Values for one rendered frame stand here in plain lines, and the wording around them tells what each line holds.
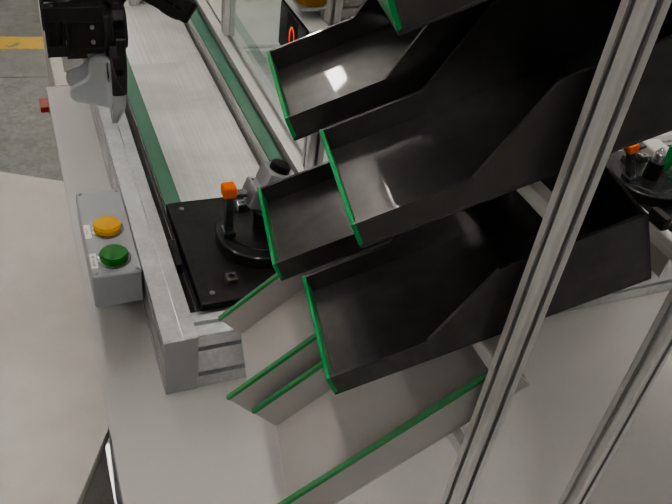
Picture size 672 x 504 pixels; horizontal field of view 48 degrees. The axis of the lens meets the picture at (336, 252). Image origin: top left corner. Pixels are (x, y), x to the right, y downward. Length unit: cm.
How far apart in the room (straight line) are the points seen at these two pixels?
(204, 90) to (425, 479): 98
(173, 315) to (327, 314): 38
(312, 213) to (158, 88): 91
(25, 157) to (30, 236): 185
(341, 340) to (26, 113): 290
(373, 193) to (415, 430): 24
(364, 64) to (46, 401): 63
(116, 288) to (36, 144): 218
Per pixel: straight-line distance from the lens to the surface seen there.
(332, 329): 69
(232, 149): 146
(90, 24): 84
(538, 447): 110
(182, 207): 120
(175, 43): 186
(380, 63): 71
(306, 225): 79
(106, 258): 111
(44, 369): 113
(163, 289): 108
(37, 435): 105
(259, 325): 95
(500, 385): 64
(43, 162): 315
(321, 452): 81
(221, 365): 106
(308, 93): 70
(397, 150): 61
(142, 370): 110
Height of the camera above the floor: 168
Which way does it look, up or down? 39 degrees down
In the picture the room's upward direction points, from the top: 9 degrees clockwise
